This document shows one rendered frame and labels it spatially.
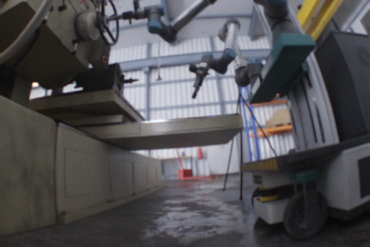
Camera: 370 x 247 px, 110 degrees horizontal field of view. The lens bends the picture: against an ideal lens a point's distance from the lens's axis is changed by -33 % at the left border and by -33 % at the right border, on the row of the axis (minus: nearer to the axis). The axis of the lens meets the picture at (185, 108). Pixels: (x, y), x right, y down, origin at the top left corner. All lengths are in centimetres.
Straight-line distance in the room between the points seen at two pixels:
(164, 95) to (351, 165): 871
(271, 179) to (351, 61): 65
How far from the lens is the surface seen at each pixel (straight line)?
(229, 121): 150
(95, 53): 153
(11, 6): 120
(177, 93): 903
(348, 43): 108
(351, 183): 73
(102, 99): 155
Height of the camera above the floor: 31
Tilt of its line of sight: 19 degrees up
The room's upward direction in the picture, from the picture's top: 4 degrees counter-clockwise
